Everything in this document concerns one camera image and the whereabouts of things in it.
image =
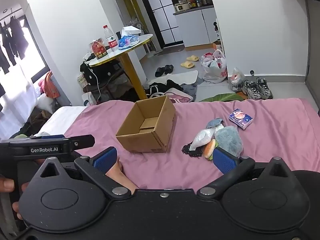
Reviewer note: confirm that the person's left hand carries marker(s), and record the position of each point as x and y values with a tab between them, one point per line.
6	185

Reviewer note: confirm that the orange cardboard box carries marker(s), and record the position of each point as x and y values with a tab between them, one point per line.
217	45

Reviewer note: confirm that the clear plastic bag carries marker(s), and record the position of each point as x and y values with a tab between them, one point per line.
236	80

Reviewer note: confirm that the black clothes pile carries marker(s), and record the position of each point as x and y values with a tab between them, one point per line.
172	83

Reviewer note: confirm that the white floor mat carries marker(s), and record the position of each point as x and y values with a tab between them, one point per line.
182	76

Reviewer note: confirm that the red snack bag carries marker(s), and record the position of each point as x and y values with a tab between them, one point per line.
98	50

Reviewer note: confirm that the dark clothing heap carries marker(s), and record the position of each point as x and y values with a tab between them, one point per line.
122	92

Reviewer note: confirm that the pink bear tote bag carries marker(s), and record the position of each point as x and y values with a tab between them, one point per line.
180	96

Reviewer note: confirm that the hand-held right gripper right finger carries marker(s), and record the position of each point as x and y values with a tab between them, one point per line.
225	162

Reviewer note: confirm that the grey sneaker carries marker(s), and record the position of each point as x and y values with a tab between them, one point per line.
265	87
252	91

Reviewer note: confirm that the white plastic shopping bag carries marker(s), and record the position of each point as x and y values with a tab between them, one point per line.
213	72

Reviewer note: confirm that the white green printed bag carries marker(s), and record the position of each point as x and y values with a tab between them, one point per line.
81	81

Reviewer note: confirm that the grey wardrobe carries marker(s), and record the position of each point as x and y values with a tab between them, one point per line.
313	55

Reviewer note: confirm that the white open tissue box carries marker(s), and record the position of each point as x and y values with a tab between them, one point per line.
131	30

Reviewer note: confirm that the pink plush toy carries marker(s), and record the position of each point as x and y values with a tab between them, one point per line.
48	87

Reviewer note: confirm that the dark spray bottle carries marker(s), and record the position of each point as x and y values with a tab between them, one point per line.
215	27

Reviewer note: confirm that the grey door mat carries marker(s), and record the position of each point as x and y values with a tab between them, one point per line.
171	50

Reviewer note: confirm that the yellow slipper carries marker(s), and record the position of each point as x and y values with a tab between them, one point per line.
187	64
192	58

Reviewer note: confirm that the black dotted bag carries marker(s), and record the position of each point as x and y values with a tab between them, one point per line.
87	76

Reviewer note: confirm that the white narrow rack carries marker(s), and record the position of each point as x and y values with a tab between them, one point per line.
220	37

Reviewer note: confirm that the blue plastic packet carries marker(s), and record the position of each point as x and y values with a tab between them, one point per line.
127	42

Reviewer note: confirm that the person's bare foot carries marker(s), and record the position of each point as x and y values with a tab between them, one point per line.
120	177

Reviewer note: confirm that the clear water bottle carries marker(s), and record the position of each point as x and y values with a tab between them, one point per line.
111	41

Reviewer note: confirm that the black sewn pouch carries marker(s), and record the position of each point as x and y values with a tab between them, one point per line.
195	153

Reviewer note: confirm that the green leaf rug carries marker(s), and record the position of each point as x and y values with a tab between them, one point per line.
222	97

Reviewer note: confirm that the black rectangular object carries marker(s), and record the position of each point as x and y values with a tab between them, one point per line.
118	35

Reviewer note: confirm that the burger plush toy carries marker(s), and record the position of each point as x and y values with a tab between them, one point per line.
209	148

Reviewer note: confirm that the white standing fan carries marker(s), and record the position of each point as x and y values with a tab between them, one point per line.
137	23

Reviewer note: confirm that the white small appliance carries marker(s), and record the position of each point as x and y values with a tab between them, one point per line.
87	98

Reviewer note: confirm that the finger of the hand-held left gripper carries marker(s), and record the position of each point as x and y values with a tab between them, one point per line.
52	136
82	141

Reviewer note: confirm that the grey cloth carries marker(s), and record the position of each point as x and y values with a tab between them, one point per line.
193	86

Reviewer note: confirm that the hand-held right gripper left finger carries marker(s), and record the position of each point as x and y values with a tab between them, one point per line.
106	158

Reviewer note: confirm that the black slipper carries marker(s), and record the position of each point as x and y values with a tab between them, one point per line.
168	69
159	72

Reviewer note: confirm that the clear bag with white filling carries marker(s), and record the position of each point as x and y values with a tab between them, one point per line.
201	137

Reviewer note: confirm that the dark green clothing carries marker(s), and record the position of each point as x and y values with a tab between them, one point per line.
32	122

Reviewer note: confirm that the blue tissue packet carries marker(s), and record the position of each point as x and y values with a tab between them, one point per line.
240	118

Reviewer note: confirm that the white grid sliding door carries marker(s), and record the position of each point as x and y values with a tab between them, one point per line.
165	17

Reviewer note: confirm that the brown cardboard box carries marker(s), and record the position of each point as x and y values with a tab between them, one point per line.
150	140

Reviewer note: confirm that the round table with yellow leg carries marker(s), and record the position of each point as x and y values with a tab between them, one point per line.
130	63

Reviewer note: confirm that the pink bed sheet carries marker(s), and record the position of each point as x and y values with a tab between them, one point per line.
275	142

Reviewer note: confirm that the white rice cooker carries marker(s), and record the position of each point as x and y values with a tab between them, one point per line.
181	7

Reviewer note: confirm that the white bedding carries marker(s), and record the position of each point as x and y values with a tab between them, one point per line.
62	120

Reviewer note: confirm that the hanging dark laundry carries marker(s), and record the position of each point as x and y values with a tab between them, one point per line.
12	42

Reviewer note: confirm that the white kitchen cabinet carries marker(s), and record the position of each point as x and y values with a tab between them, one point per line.
192	27

